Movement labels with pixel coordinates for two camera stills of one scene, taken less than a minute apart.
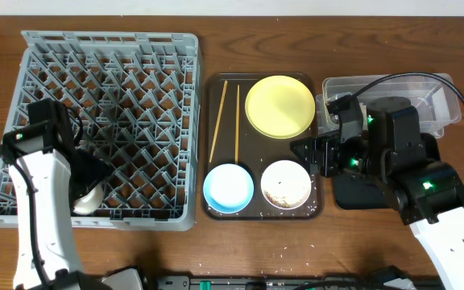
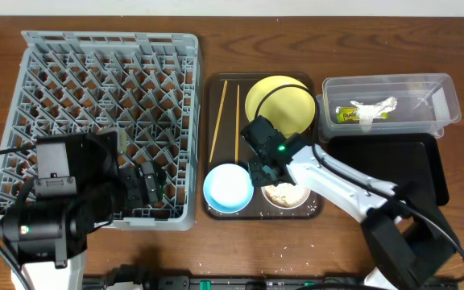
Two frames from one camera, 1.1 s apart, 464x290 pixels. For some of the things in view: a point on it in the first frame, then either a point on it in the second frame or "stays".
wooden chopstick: [238, 122] stays
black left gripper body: [89, 173] -> [136, 187]
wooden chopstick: [218, 118] stays
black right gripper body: [321, 155] -> [262, 172]
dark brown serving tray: [250, 168] stays
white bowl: [286, 184] stays
